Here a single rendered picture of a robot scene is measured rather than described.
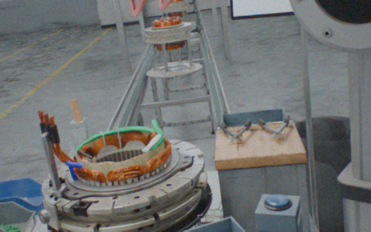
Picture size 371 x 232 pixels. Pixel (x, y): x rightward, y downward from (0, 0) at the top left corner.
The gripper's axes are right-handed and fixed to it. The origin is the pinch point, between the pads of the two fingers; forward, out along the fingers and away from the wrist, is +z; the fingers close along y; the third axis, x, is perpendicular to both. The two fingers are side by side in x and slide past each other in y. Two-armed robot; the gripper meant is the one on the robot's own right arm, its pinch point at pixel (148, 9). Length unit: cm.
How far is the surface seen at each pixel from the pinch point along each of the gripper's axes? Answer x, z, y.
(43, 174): -146, 241, -115
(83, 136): 10.5, 20.0, 25.3
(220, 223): 46, 10, 30
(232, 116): 22.9, 24.0, -17.8
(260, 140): 37.0, 14.9, -3.0
